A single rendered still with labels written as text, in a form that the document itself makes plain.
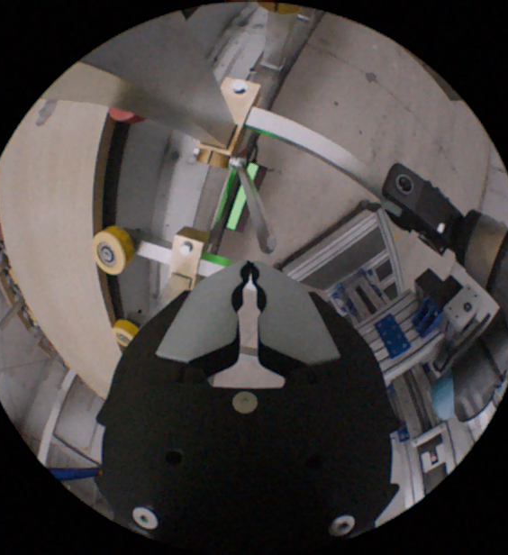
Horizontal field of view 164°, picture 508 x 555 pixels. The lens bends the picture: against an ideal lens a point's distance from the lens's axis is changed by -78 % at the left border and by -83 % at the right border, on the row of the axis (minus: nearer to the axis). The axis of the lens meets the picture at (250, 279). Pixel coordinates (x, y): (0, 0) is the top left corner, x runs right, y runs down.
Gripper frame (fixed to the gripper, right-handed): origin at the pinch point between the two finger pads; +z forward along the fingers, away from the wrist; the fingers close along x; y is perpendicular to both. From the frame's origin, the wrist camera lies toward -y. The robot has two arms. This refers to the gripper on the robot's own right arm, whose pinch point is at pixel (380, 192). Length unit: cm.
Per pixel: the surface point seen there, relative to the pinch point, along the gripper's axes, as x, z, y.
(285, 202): -18, 82, 1
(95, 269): -30, -8, -46
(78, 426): -811, -141, -425
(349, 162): 0.0, -3.8, -10.1
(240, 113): -0.5, -5.1, -26.5
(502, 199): 153, 52, 232
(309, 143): -0.7, -3.9, -16.7
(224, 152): -6.4, -5.0, -26.5
